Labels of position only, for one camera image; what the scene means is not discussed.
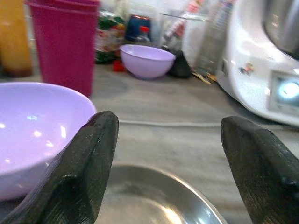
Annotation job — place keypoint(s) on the white kitchen food processor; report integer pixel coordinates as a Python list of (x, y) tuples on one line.
[(250, 56)]

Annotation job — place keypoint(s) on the large lilac plastic bowl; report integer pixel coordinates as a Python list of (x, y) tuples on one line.
[(35, 130)]

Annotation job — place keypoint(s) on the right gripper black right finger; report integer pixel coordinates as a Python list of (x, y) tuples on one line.
[(264, 177)]

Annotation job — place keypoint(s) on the small red plastic item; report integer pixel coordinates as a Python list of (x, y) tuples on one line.
[(118, 66)]

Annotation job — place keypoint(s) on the magenta plastic tumbler with lid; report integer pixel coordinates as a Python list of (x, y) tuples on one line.
[(65, 46)]

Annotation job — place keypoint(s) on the clear plastic bag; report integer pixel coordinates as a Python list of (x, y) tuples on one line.
[(198, 37)]

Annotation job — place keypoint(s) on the stainless steel bowl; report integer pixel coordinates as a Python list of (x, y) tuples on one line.
[(144, 200)]

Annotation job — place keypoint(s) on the orange sauce squeeze bottle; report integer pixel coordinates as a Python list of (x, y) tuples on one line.
[(14, 37)]

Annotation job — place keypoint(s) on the small lilac plastic bowl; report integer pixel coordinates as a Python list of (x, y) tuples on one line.
[(147, 63)]

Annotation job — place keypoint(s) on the small dark red-capped bottle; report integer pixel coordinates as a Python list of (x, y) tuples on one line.
[(143, 35)]

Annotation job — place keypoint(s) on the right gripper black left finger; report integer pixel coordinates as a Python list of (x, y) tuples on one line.
[(77, 177)]

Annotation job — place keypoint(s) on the green snack bag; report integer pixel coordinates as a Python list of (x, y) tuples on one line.
[(107, 39)]

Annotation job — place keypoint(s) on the blue jar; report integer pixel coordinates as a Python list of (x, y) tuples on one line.
[(137, 25)]

